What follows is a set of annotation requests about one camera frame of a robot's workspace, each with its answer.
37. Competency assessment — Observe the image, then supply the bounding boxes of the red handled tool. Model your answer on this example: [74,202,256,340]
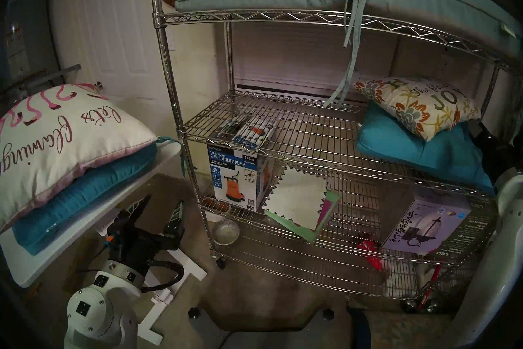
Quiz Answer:
[417,264,444,308]

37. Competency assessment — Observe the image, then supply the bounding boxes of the zigzag-edged paper sheets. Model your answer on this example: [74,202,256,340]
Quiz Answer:
[264,189,340,242]

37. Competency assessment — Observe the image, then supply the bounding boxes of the teal seat cushion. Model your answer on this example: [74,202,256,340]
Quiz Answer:
[12,138,182,255]
[355,101,495,195]

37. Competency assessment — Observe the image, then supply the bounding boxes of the white rolling side table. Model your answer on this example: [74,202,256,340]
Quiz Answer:
[0,142,207,347]

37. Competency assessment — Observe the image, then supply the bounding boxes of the chrome wire shelf rack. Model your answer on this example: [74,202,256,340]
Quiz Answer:
[148,0,523,314]

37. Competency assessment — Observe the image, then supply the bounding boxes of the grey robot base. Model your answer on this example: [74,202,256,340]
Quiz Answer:
[198,299,356,349]

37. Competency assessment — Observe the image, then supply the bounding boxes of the red plastic item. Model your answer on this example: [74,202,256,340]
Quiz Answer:
[358,234,382,269]

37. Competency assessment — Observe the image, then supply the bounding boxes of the floral print throw pillow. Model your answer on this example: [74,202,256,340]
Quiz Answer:
[353,76,482,142]

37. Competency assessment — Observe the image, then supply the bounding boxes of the small metal bowl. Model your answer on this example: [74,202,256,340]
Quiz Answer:
[212,219,241,246]

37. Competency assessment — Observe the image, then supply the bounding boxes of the utility pump cardboard box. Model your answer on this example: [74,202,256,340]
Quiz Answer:
[206,115,280,212]

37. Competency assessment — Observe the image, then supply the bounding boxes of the magenta paper sheet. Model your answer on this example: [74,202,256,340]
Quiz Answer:
[317,193,333,230]

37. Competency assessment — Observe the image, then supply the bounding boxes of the white pink script pillow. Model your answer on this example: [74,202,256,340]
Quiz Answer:
[0,84,158,232]

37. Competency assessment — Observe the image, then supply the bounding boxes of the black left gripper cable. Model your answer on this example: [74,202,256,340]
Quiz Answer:
[141,258,185,293]

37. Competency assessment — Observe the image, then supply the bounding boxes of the white crumpled bag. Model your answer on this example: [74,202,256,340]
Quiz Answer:
[384,266,417,297]

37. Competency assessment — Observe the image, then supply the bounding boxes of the white panel door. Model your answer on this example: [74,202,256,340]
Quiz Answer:
[72,0,180,140]

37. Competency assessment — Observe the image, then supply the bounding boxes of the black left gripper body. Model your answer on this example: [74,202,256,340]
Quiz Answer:
[104,211,182,271]

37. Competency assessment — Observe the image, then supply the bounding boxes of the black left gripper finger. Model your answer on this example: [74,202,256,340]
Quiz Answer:
[163,200,184,233]
[121,194,152,224]

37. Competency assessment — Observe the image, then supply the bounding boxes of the wooden board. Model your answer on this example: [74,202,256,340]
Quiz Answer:
[63,235,107,283]

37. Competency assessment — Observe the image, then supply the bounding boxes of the lamp picture cardboard box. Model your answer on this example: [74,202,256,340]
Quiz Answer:
[380,187,497,257]

